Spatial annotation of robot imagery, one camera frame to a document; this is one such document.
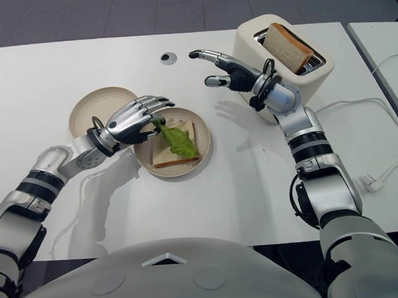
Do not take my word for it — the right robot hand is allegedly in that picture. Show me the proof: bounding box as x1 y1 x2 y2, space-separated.
188 45 262 96

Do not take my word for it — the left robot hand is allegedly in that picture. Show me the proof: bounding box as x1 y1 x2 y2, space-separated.
102 94 178 147

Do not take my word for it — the green lettuce leaf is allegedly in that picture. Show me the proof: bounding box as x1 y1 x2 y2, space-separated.
150 114 200 160

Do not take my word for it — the cream round plate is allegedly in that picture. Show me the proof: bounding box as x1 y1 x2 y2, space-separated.
131 105 215 183
66 84 140 143

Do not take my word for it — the cream toaster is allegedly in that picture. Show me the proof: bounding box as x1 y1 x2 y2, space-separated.
228 9 339 126

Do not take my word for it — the bread slice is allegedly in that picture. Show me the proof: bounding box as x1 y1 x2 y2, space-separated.
262 20 316 77
146 119 201 170

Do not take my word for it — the robot body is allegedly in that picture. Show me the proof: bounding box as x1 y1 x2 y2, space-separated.
0 228 334 298

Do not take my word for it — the black cable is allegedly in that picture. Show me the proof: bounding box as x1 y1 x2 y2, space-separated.
246 57 285 112
91 115 108 131

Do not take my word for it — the white cord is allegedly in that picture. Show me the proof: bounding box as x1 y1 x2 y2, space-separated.
301 52 398 196

